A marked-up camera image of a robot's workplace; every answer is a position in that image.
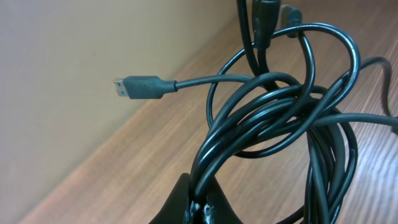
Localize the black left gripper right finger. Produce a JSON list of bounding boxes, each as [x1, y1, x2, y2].
[[203, 177, 242, 224]]

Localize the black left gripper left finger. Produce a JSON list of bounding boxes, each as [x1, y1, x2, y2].
[[149, 173, 192, 224]]

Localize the black USB-A cable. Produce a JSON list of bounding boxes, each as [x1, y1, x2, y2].
[[113, 23, 361, 224]]

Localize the black angled plug cable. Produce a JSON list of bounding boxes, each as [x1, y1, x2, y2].
[[236, 0, 303, 91]]

